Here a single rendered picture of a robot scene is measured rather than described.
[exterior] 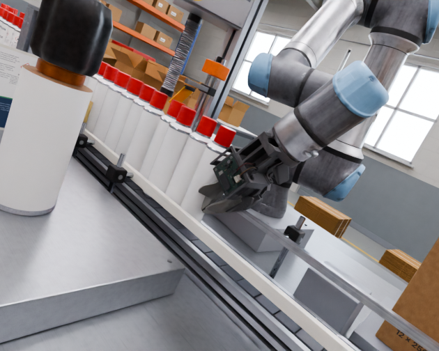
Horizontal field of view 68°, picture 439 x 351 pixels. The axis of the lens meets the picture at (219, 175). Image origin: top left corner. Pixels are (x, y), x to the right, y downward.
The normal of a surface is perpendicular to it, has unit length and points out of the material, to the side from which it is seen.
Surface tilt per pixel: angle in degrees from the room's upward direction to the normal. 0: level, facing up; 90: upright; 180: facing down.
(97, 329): 0
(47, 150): 90
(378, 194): 90
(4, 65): 90
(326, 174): 95
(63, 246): 0
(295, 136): 102
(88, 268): 0
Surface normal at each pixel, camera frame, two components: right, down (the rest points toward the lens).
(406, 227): -0.68, -0.13
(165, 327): 0.40, -0.89
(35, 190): 0.55, 0.43
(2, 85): 0.73, 0.46
